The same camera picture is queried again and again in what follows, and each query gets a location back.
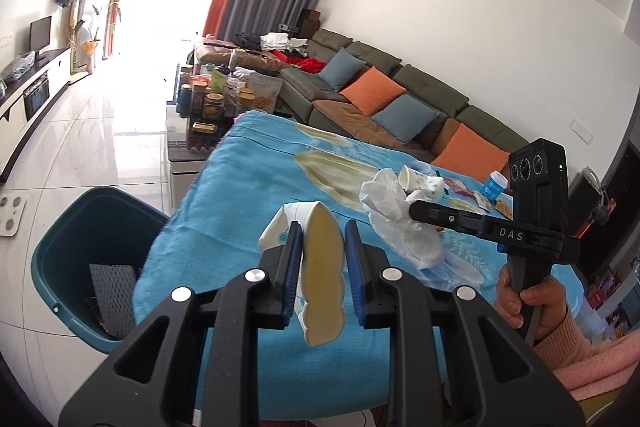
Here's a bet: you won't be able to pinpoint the blue printed blanket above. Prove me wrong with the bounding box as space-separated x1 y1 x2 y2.
131 109 587 427

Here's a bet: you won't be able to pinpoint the brown box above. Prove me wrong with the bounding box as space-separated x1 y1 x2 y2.
299 8 322 36

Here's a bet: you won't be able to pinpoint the white plastic bag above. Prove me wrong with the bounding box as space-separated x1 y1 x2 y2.
360 169 446 270

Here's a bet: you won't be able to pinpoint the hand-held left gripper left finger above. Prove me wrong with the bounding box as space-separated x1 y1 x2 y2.
59 221 306 427

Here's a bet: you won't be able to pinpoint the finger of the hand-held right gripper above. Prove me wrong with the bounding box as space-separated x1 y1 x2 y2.
407 201 490 235

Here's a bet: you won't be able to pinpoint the person's right forearm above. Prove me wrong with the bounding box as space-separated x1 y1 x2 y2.
532 307 632 400

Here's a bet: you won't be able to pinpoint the crushed white paper cup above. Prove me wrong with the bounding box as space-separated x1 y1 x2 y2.
259 202 347 348

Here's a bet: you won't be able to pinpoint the white foam fruit net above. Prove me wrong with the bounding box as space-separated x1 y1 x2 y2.
89 263 137 339

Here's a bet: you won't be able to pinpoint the blue paper cup white lid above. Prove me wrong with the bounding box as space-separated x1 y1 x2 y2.
482 172 508 200

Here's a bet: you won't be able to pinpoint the pink packet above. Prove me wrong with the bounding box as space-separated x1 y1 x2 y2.
442 178 473 196

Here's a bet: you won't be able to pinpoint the group of jars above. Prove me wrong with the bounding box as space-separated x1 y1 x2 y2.
177 49 281 152

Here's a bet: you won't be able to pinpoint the blue pillow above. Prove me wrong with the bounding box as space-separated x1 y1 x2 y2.
371 94 441 145
317 48 367 92

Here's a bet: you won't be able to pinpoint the white clothes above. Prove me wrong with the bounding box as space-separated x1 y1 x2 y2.
260 32 308 58

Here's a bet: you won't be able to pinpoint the red cloth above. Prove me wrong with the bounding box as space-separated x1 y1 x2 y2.
272 49 328 75

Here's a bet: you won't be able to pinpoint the orange pillow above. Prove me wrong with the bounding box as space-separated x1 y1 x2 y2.
430 124 511 172
340 67 407 116

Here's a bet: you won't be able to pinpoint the beige snack bag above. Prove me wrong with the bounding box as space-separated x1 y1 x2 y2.
245 72 283 112

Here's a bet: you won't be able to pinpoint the dark furniture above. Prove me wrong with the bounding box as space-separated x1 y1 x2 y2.
565 142 640 288

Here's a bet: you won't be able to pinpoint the white paper cup blue dots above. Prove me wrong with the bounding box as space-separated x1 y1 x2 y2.
398 165 446 202

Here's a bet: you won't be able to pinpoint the white bathroom scale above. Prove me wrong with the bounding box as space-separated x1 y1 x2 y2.
0 196 27 238

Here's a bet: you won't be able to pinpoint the clear plastic bag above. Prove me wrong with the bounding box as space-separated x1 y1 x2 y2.
0 51 36 82

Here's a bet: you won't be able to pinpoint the teal trash bin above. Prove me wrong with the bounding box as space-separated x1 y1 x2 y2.
30 186 171 355

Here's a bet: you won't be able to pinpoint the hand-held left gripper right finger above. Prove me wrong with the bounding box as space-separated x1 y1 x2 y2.
345 219 586 427

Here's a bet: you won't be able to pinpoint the white TV cabinet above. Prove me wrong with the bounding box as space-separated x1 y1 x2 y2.
0 47 71 182

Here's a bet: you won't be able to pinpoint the tall green potted plant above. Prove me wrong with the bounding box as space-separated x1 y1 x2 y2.
75 0 123 72

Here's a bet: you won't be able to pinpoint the person's right hand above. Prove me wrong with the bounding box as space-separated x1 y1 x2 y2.
495 264 572 349

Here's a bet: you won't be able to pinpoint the black monitor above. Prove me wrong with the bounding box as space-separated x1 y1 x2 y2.
29 16 52 62

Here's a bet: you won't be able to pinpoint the white wall plate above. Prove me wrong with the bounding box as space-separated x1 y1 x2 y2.
570 119 596 142

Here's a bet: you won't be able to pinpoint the green sofa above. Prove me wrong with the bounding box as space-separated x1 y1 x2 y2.
192 27 531 168

